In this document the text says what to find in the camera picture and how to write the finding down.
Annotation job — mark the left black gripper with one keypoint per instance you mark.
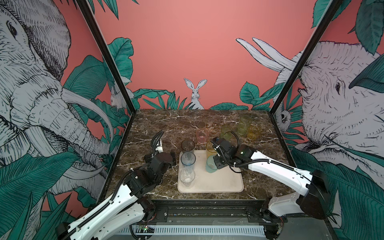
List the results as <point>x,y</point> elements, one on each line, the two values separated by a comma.
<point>148,159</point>

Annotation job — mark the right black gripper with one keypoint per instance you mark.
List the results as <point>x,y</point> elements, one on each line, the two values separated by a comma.
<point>216,158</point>

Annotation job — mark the orange plastic cup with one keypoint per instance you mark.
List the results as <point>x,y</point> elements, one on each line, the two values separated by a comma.
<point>210,151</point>

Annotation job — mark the teal frosted plastic cup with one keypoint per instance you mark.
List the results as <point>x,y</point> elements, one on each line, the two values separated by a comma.
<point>210,165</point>

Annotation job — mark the beige plastic tray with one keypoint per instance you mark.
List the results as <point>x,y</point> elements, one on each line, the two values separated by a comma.
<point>219,181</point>

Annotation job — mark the blue plastic cup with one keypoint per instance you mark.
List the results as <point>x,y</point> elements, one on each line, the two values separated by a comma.
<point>188,159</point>

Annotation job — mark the clear plastic cup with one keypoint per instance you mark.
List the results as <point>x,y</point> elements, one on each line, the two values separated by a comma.
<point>187,176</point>

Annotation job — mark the pink plastic cup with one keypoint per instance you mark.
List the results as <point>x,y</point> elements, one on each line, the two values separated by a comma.
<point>202,136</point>

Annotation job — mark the dark grey plastic cup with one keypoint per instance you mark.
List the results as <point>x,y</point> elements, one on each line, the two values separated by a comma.
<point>188,145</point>

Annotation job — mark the tall green plastic cup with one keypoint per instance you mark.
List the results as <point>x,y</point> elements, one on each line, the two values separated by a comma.
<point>244,124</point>

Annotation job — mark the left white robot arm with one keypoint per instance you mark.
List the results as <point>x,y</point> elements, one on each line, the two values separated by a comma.
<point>134,185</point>

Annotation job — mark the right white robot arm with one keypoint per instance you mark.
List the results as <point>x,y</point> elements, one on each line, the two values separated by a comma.
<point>311,189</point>

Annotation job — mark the short green plastic cup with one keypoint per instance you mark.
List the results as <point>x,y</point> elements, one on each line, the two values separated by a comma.
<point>226,132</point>

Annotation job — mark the yellow plastic cup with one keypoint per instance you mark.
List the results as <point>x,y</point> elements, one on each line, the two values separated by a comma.
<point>254,132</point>

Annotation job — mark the white vented strip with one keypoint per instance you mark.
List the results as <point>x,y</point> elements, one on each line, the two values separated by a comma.
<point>189,230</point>

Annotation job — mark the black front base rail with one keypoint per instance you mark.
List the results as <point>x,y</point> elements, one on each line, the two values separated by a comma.
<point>160,211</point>

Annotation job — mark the right black frame post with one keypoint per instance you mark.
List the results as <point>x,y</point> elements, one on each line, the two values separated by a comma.
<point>325,20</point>

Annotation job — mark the black frame post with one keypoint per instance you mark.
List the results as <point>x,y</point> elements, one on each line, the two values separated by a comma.
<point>97,34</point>
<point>325,20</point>

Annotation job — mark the left black frame post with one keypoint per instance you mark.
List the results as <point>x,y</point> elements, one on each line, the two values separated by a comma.
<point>97,34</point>

